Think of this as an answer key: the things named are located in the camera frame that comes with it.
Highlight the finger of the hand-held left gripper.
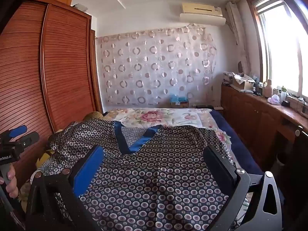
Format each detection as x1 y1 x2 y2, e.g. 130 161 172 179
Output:
7 125 28 138
18 131 40 148

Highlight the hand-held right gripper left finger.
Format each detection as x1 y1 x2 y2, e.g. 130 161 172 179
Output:
25 146 106 231

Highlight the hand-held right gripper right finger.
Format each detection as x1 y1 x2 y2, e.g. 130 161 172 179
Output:
203 145 283 231

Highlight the navy circle-print shirt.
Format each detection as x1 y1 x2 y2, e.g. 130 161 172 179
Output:
36 118 243 231

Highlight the person's left hand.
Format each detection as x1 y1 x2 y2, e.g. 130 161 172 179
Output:
0 167 19 198

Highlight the leaf print sheet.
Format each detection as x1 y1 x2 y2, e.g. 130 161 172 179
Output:
17 149 58 203

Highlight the navy blanket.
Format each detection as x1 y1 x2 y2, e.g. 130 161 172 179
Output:
209 109 267 177

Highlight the brown tiger plush toy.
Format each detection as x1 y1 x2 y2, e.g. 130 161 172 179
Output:
82 111 104 121

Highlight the long wooden cabinet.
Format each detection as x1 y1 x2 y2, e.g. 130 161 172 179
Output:
220 83 308 190

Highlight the wooden headboard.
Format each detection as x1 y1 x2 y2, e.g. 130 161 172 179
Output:
0 0 104 190

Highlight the floral bedsheet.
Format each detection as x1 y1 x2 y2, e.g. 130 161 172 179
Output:
103 107 232 151

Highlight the blue tissue box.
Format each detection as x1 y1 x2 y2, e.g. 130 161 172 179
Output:
170 95 189 106

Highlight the cardboard box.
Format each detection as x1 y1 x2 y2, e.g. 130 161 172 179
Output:
231 74 255 90

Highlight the circle-print sheer curtain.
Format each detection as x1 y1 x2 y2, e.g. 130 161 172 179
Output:
96 25 217 107

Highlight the wood-framed window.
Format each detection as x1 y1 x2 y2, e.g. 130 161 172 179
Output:
247 0 308 103

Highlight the white gathered window curtain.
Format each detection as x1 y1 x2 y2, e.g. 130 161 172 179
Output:
225 1 251 77

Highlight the grey box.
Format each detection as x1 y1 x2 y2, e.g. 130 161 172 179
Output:
72 3 90 12

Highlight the white air conditioner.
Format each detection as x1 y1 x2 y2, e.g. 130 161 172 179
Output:
179 2 227 27

